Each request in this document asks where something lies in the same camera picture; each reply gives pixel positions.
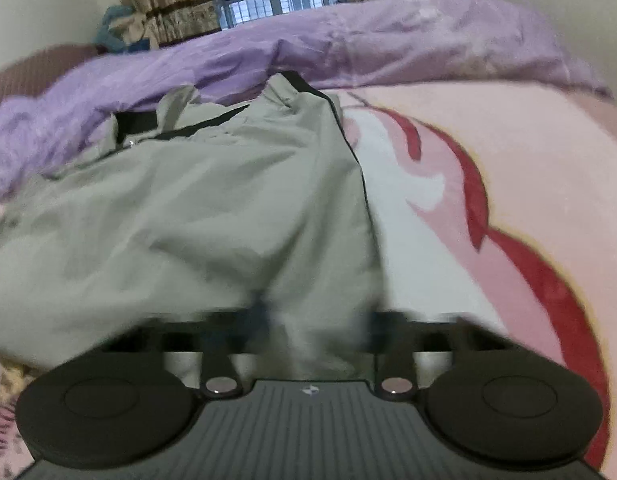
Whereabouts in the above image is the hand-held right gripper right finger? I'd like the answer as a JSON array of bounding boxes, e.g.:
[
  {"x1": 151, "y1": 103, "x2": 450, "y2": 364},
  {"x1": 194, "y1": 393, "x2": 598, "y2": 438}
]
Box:
[{"x1": 363, "y1": 307, "x2": 514, "y2": 401}]

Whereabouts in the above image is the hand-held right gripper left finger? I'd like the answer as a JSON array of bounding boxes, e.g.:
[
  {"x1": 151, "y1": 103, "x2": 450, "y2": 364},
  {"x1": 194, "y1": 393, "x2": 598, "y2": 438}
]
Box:
[{"x1": 101, "y1": 302, "x2": 269, "y2": 398}]

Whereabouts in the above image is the grey-green jacket with black trim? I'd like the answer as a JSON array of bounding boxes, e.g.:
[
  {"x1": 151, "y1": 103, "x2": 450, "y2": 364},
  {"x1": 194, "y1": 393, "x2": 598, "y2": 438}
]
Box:
[{"x1": 0, "y1": 71, "x2": 390, "y2": 382}]

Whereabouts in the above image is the pink printed blanket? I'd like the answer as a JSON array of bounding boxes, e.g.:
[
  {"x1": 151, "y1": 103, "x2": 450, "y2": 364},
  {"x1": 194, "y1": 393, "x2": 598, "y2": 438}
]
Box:
[{"x1": 0, "y1": 80, "x2": 617, "y2": 480}]

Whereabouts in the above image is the purple duvet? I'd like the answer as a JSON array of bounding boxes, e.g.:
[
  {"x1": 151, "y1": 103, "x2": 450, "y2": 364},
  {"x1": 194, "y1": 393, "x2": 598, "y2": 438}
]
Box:
[{"x1": 0, "y1": 0, "x2": 615, "y2": 207}]

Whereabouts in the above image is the quilted mauve headboard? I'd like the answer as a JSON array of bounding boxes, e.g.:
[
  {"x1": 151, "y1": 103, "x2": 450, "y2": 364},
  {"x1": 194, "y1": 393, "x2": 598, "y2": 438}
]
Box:
[{"x1": 0, "y1": 42, "x2": 105, "y2": 113}]

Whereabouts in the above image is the blue and cream fabric pile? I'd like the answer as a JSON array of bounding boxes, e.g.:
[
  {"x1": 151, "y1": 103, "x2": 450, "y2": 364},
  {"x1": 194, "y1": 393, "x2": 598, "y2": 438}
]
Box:
[{"x1": 92, "y1": 4, "x2": 155, "y2": 57}]

